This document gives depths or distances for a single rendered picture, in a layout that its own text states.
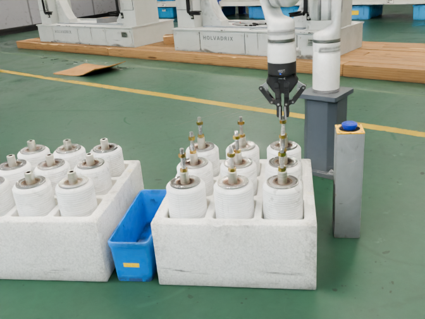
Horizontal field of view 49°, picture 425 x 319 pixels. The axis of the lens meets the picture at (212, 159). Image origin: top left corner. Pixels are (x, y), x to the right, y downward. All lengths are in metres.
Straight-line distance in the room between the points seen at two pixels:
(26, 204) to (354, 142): 0.85
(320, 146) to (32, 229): 0.99
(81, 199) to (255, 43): 2.60
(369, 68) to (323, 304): 2.19
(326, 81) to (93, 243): 0.93
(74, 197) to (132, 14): 3.49
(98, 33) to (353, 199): 3.92
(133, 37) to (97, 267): 3.47
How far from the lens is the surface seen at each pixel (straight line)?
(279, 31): 1.23
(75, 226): 1.22
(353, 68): 3.19
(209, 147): 1.36
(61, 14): 5.68
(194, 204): 1.14
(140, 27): 4.60
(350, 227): 1.38
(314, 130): 1.70
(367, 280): 1.24
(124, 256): 1.23
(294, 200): 1.10
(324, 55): 1.64
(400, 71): 3.09
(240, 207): 1.12
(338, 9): 1.62
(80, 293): 1.27
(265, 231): 1.10
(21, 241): 1.32
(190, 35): 4.02
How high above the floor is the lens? 0.74
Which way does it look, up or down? 22 degrees down
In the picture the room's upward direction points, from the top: 5 degrees counter-clockwise
